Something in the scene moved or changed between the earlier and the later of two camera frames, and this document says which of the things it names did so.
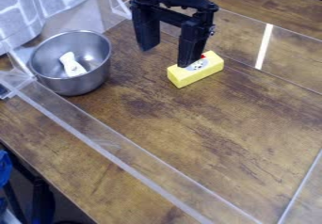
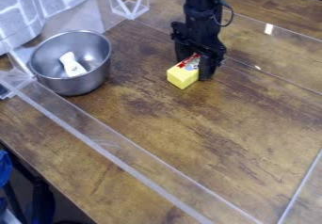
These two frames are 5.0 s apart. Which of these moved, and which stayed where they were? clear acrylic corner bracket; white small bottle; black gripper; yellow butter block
Moved: black gripper
Stayed: clear acrylic corner bracket; yellow butter block; white small bottle
